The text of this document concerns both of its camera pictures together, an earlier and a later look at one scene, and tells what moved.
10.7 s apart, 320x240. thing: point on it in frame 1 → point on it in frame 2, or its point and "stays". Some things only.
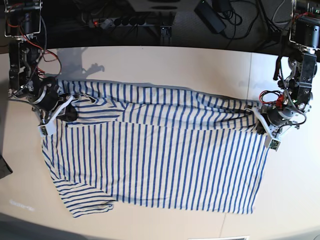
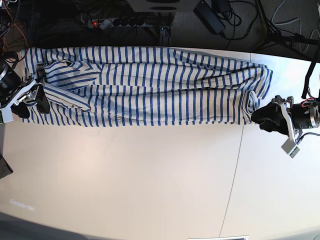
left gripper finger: x=260 y=129 → x=272 y=111
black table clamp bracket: x=165 y=36 stays
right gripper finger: x=71 y=114 → x=42 y=103
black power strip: x=108 y=23 stays
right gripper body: x=50 y=103 → x=13 y=90
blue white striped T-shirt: x=155 y=147 → x=121 y=86
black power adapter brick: x=209 y=17 stays
